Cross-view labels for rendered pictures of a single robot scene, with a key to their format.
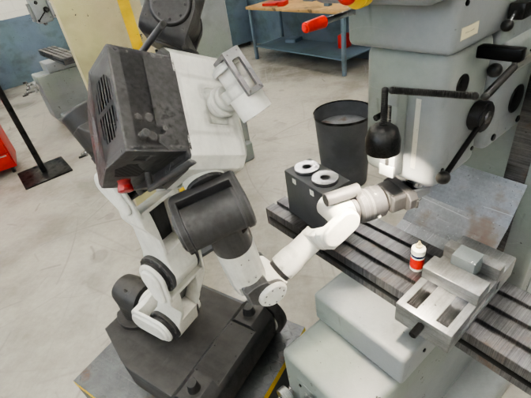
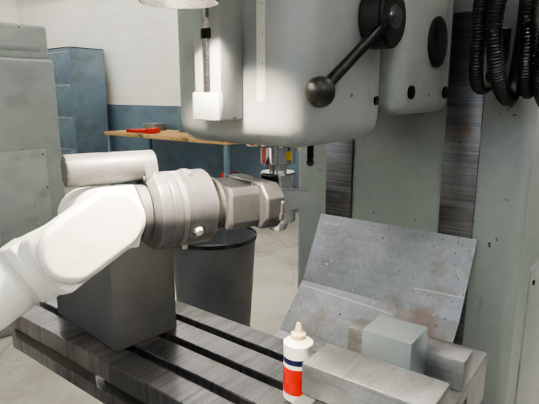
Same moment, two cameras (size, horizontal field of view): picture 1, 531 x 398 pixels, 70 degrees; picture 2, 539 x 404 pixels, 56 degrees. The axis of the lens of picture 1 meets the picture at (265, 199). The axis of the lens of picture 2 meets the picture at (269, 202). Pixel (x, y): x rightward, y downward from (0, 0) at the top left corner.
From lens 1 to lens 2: 0.56 m
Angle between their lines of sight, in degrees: 28
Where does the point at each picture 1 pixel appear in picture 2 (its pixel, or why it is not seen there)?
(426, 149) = (283, 43)
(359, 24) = not seen: outside the picture
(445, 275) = (351, 374)
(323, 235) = (38, 242)
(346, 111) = (220, 240)
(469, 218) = (393, 313)
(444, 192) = (347, 272)
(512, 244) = not seen: hidden behind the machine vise
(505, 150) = (433, 182)
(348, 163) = (218, 310)
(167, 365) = not seen: outside the picture
